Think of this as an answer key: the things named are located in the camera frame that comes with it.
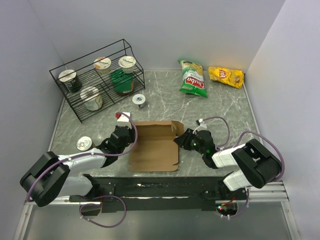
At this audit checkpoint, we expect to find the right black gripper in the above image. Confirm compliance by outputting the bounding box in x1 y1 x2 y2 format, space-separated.
173 128 206 156

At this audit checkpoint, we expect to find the brown cardboard box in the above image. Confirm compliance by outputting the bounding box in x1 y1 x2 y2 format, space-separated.
128 120 185 172

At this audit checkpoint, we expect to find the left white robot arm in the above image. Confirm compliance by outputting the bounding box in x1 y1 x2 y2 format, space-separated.
20 125 138 207

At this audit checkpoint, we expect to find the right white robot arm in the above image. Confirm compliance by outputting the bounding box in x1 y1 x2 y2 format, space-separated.
174 128 282 200

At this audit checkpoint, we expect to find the dark tin can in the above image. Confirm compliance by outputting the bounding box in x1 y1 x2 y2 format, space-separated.
76 136 95 152

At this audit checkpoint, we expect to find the small white yogurt cup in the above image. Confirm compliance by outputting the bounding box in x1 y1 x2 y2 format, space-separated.
132 94 146 109

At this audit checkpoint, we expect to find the white cup lower rack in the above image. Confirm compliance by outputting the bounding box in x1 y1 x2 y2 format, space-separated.
80 86 103 111

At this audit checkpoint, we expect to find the green snack bag in rack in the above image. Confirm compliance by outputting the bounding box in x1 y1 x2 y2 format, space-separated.
111 69 134 96

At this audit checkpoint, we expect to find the green Chuba chips bag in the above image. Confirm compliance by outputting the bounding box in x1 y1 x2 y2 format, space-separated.
178 60 208 98

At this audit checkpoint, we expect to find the orange yogurt cup on rack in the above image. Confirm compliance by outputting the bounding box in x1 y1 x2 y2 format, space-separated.
93 57 112 75

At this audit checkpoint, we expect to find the Chobani yogurt cup on rack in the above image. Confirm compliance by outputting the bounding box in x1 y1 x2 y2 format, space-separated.
118 55 137 74

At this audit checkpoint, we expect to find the dark yogurt cup on rack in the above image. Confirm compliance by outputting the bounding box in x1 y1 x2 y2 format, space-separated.
58 69 82 93

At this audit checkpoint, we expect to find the yellow Lays chips bag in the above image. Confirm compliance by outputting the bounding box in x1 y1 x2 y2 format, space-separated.
208 66 245 89

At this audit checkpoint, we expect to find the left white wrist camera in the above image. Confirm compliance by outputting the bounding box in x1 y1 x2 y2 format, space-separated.
115 112 131 123

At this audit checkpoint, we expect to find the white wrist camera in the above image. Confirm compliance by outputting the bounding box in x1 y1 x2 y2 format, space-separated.
115 112 131 123
193 118 207 134

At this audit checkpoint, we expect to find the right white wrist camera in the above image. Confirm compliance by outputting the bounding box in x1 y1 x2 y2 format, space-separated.
193 118 207 134

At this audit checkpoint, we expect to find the black wire rack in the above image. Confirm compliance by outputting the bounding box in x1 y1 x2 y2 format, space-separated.
49 38 146 123

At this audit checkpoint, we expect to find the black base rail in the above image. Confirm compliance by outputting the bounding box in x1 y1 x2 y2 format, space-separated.
69 176 247 213

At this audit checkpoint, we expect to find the aluminium extrusion rail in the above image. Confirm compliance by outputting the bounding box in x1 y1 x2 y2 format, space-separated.
249 181 289 202

